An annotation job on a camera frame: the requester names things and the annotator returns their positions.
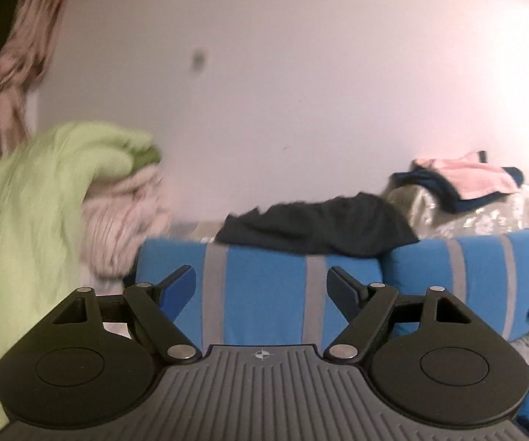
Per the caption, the black garment behind pillows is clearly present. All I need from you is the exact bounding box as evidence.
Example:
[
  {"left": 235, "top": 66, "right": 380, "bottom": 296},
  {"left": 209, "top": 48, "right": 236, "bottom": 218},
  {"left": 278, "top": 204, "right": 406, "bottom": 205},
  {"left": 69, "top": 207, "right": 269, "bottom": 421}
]
[{"left": 215, "top": 192, "right": 419, "bottom": 258}]

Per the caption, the left blue striped pillow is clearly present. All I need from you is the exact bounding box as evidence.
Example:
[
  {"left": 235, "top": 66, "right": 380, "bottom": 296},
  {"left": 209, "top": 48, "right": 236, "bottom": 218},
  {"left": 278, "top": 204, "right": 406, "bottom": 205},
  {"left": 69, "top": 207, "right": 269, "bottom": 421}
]
[{"left": 136, "top": 238, "right": 382, "bottom": 351}]

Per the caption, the blue striped pillow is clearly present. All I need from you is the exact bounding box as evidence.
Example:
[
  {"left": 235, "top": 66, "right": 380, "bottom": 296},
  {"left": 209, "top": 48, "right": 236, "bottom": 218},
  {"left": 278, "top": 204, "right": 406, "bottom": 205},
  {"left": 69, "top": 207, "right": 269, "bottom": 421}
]
[
  {"left": 136, "top": 238, "right": 382, "bottom": 351},
  {"left": 381, "top": 230, "right": 529, "bottom": 341}
]

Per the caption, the beige quilted blanket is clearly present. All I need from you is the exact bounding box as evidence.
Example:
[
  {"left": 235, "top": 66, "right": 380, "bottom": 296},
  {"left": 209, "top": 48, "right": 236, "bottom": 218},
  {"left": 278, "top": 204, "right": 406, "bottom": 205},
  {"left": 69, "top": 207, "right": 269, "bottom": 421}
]
[{"left": 81, "top": 164, "right": 171, "bottom": 279}]

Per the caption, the right blue striped pillow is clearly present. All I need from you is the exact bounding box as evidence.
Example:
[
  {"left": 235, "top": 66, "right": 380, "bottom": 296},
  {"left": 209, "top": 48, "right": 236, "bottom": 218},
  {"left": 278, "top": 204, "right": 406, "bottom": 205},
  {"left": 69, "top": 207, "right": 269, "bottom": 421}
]
[{"left": 381, "top": 230, "right": 529, "bottom": 341}]

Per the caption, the navy folded garment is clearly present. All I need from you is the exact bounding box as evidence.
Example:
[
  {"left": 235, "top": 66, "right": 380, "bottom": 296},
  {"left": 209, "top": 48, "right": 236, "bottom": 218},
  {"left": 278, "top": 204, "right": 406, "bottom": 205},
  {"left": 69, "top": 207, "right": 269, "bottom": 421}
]
[{"left": 391, "top": 168, "right": 505, "bottom": 214}]

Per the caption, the pink folded towel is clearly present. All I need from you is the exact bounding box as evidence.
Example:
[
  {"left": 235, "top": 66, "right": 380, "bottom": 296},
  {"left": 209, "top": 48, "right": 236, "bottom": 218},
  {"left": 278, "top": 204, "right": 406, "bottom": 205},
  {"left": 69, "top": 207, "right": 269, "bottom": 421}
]
[{"left": 413, "top": 150, "right": 523, "bottom": 200}]

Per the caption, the green blanket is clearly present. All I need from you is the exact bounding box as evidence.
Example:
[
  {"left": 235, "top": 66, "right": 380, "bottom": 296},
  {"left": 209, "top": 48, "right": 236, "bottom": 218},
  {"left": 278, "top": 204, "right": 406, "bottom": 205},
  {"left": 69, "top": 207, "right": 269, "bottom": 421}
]
[{"left": 0, "top": 122, "right": 160, "bottom": 429}]

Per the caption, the grey plastic-covered bundle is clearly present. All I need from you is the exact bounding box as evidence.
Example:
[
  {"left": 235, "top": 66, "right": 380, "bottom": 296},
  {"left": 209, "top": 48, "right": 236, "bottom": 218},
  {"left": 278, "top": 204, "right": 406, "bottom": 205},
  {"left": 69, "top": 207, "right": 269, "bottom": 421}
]
[{"left": 387, "top": 184, "right": 529, "bottom": 239}]

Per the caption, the patterned curtain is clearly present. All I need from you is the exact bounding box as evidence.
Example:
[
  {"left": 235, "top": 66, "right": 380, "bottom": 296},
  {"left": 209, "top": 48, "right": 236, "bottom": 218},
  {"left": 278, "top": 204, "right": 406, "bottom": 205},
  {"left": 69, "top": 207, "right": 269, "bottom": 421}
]
[{"left": 0, "top": 0, "right": 66, "bottom": 156}]

